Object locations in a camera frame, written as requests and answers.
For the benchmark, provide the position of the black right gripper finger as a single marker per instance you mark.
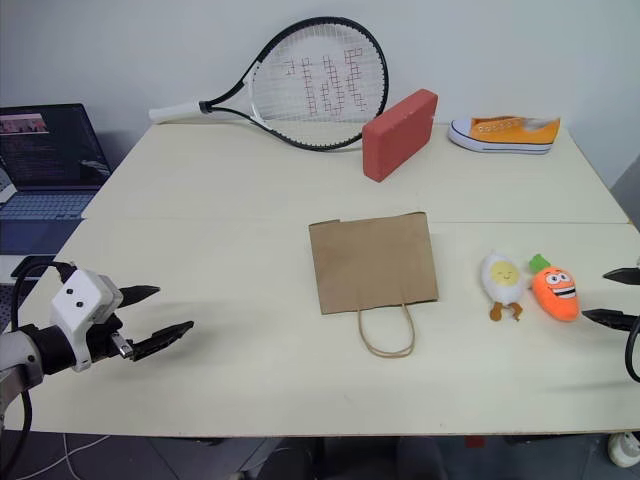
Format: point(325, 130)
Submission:
point(612, 317)
point(625, 275)

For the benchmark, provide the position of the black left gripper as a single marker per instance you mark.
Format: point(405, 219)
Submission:
point(102, 342)

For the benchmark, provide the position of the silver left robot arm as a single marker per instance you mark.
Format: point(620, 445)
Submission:
point(20, 352)

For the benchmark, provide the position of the brown paper bag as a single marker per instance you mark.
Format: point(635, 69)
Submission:
point(372, 262)

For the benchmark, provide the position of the orange carrot plush toy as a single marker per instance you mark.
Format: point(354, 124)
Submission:
point(557, 292)

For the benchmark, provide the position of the egg plush toy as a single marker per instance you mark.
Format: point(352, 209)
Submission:
point(502, 277)

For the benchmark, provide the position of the white round power socket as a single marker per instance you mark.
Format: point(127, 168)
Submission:
point(624, 450)

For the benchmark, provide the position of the grey perforated metal plate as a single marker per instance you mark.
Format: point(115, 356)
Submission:
point(6, 300)

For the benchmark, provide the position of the small red block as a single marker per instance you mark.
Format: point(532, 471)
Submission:
point(476, 442)

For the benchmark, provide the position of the orange canvas sneaker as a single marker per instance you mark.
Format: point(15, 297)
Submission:
point(505, 134)

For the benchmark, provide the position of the dark open laptop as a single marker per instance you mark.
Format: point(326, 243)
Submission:
point(47, 150)

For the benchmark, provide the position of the black white tennis racket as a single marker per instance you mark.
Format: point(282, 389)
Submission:
point(175, 111)

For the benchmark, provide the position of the red foam brick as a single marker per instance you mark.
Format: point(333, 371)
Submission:
point(395, 137)

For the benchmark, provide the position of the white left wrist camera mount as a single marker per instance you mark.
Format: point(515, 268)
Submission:
point(77, 300)

